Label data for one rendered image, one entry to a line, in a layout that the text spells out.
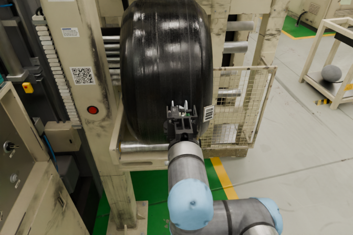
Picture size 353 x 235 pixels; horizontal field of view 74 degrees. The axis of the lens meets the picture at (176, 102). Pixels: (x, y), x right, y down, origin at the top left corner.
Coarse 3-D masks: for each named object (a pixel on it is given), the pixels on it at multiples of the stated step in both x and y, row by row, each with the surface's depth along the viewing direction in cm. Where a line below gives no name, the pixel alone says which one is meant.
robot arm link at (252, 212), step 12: (228, 204) 47; (240, 204) 47; (252, 204) 47; (264, 204) 47; (276, 204) 48; (228, 216) 45; (240, 216) 45; (252, 216) 44; (264, 216) 45; (276, 216) 46; (240, 228) 44; (252, 228) 42; (264, 228) 42; (276, 228) 45
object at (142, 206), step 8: (144, 208) 170; (112, 216) 165; (144, 216) 165; (112, 224) 161; (144, 224) 161; (112, 232) 157; (120, 232) 157; (128, 232) 157; (136, 232) 157; (144, 232) 157
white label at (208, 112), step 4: (204, 108) 72; (208, 108) 73; (212, 108) 74; (204, 112) 73; (208, 112) 74; (212, 112) 75; (204, 116) 74; (208, 116) 75; (212, 116) 76; (204, 120) 75; (208, 120) 76
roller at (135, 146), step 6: (120, 144) 99; (126, 144) 98; (132, 144) 98; (138, 144) 98; (144, 144) 98; (156, 144) 98; (162, 144) 98; (168, 144) 98; (120, 150) 99; (126, 150) 98; (132, 150) 98; (138, 150) 98; (144, 150) 99; (150, 150) 99; (156, 150) 99; (162, 150) 100
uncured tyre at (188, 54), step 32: (160, 0) 78; (192, 0) 80; (128, 32) 69; (160, 32) 68; (192, 32) 69; (128, 64) 68; (160, 64) 67; (192, 64) 67; (128, 96) 70; (160, 96) 69; (192, 96) 69; (128, 128) 81; (160, 128) 75
